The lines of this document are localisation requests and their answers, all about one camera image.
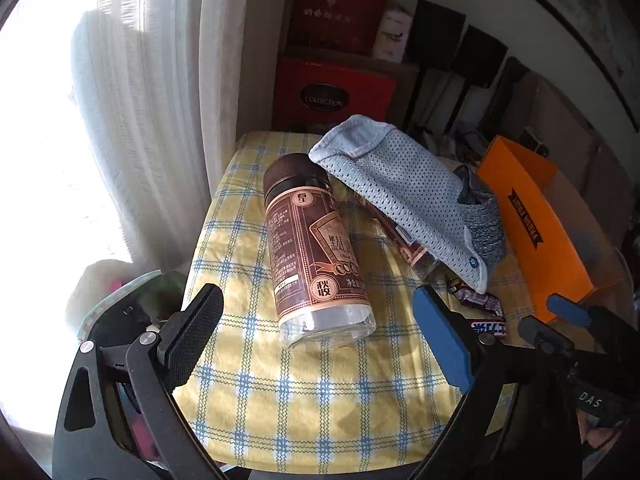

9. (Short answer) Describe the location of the chocolate bar wrapper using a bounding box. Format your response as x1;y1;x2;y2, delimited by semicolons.
447;278;506;339

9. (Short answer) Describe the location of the brown labelled plastic jar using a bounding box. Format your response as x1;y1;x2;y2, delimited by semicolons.
262;153;376;348

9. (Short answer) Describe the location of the light grey mesh garment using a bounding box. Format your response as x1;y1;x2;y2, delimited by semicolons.
309;115;489;294

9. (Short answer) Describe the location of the yellow plaid tablecloth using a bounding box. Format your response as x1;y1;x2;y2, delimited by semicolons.
174;131;461;474

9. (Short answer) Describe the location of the orange cardboard box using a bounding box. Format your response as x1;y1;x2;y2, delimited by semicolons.
477;136;626;321

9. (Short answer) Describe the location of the brown sofa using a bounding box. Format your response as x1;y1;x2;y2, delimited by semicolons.
478;56;634;247

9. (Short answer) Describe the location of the right black speaker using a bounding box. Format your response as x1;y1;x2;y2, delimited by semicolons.
454;25;508;89

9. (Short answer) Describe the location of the black speaker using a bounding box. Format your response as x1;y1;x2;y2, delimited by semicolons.
402;0;465;72
454;25;508;89

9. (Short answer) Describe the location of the red Ferrero gift bag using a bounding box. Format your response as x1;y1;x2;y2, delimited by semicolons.
271;58;396;133

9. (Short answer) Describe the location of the left black speaker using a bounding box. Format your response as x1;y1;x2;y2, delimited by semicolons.
402;0;465;72

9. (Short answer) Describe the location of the framed ink painting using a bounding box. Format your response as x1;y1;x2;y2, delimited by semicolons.
535;0;639;130

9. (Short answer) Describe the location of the red tea gift bag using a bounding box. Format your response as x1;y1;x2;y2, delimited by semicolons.
288;0;388;56

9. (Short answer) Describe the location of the white curtain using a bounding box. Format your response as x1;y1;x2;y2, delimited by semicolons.
69;0;296;281

